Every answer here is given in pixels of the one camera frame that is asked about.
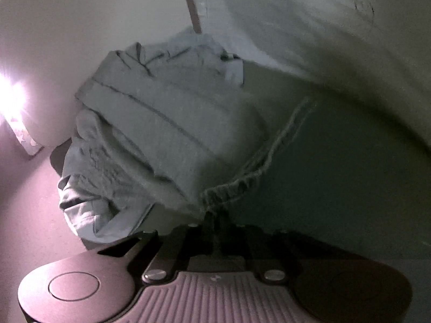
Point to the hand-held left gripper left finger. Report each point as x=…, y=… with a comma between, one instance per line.
x=175, y=247

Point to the white board panel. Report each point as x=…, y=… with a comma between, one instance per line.
x=84, y=33

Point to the bright lamp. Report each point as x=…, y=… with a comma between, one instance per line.
x=13, y=104

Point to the carrot print bed sheet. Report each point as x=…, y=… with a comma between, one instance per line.
x=320, y=27

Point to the blue denim jeans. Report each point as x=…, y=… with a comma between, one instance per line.
x=181, y=117

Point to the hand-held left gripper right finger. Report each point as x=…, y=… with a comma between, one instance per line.
x=251, y=247

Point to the light grey garment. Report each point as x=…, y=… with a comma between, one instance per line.
x=91, y=181

